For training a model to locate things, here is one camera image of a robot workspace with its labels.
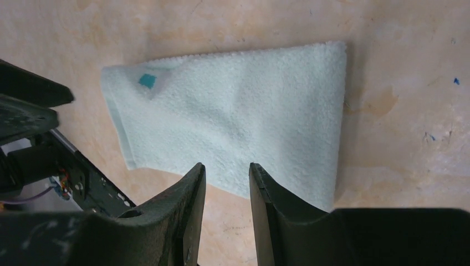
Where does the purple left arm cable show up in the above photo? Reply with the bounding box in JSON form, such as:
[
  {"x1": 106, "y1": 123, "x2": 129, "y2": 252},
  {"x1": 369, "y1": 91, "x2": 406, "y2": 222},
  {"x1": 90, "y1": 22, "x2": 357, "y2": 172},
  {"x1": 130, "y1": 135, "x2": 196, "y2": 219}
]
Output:
[{"x1": 0, "y1": 185, "x2": 58, "y2": 206}]

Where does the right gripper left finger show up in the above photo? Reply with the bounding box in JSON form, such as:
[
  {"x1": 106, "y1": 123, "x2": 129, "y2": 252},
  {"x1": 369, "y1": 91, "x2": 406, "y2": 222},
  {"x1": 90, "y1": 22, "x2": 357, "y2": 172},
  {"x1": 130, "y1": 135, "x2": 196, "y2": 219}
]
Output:
[{"x1": 1, "y1": 163, "x2": 206, "y2": 265}]

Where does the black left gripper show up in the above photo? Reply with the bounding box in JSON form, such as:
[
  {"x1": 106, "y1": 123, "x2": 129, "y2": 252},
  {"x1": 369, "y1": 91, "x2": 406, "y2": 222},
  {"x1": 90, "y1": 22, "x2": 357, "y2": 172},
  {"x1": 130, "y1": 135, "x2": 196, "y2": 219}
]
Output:
[{"x1": 1, "y1": 60, "x2": 136, "y2": 217}]

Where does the mint green towel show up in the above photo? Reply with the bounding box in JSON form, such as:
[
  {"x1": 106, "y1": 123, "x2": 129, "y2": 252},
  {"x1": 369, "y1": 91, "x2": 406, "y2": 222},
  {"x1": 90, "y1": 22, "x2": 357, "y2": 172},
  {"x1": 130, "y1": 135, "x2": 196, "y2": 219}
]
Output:
[{"x1": 100, "y1": 42, "x2": 347, "y2": 211}]

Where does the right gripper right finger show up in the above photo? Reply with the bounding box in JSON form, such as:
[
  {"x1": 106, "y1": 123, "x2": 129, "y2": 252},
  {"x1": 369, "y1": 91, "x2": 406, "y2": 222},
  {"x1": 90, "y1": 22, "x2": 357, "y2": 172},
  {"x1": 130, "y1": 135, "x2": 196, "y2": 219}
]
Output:
[{"x1": 249, "y1": 163, "x2": 469, "y2": 265}]

